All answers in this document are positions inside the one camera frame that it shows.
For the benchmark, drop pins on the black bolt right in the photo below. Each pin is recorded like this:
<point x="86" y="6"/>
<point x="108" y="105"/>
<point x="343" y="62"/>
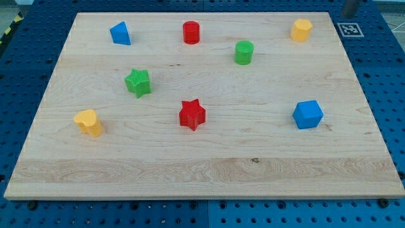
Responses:
<point x="383" y="203"/>

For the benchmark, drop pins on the blue cube block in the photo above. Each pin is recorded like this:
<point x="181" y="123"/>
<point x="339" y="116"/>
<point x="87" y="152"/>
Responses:
<point x="307" y="114"/>

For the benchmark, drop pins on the red star block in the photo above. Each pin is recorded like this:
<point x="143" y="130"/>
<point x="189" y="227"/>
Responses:
<point x="192" y="114"/>

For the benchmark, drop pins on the green cylinder block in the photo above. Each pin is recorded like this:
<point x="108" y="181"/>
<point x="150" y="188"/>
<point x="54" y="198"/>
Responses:
<point x="243" y="52"/>

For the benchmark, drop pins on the red cylinder block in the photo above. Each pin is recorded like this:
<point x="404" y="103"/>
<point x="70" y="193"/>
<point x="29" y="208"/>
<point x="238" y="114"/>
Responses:
<point x="191" y="32"/>

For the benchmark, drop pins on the blue triangle block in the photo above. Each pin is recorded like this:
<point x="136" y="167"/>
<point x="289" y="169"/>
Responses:
<point x="119" y="34"/>

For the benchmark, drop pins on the black bolt left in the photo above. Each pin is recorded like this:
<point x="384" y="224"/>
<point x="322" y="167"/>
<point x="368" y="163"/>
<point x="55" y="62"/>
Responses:
<point x="32" y="205"/>

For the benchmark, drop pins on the yellow hexagon block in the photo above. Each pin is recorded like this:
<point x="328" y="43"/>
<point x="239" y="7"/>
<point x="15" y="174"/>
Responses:
<point x="301" y="30"/>

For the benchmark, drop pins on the green star block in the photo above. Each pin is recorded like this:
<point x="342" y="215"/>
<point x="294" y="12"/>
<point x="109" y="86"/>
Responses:
<point x="138" y="82"/>

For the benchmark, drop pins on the white fiducial marker tag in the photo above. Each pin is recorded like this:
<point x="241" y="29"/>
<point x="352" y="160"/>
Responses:
<point x="350" y="30"/>

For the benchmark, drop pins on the yellow heart block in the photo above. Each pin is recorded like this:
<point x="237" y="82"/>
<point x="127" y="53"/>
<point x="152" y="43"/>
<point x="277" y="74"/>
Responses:
<point x="88" y="123"/>

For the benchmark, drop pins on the light wooden board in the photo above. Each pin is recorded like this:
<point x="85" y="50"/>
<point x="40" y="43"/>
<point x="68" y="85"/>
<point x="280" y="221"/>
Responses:
<point x="249" y="147"/>

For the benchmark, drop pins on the black bolt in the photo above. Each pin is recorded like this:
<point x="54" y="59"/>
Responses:
<point x="383" y="203"/>
<point x="32" y="205"/>

